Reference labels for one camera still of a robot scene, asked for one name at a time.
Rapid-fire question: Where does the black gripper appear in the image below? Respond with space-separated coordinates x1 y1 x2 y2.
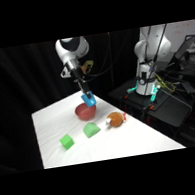
68 63 94 101

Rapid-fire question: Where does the blue plastic cup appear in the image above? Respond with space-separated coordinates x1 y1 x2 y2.
80 91 98 109

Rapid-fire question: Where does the pink bowl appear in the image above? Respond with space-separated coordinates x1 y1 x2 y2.
73 101 98 122

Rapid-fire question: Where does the green wedge block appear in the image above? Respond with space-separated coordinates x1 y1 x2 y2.
81 120 103 140

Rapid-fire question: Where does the brown plush toy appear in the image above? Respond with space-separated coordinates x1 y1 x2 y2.
104 109 129 129

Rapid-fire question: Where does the green cube block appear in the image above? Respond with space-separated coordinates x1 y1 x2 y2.
58 133 76 152

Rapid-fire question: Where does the black curtain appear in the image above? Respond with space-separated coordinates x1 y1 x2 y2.
0 28 159 177

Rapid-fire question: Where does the green base light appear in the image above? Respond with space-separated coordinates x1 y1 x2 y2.
125 75 164 110

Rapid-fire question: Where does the black robot stand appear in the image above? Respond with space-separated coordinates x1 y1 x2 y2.
105 68 195 141

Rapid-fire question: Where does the dark laptop screen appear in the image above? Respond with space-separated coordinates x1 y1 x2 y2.
171 33 195 65

